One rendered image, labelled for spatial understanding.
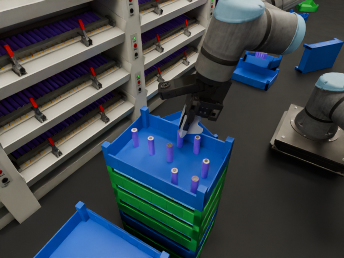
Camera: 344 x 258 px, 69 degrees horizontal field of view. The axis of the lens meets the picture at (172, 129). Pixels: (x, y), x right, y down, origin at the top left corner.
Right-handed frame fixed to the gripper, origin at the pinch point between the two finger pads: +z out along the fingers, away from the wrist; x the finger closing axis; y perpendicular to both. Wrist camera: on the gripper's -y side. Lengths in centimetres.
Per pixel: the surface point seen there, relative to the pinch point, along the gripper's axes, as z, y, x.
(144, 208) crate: 22.6, -5.2, -12.7
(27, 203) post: 54, -47, 1
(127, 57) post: 9, -21, 53
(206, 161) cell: -1.8, 6.1, -11.6
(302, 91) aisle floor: 23, 97, 90
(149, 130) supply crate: 8.5, -7.5, 7.2
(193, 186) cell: 1.0, 3.2, -17.7
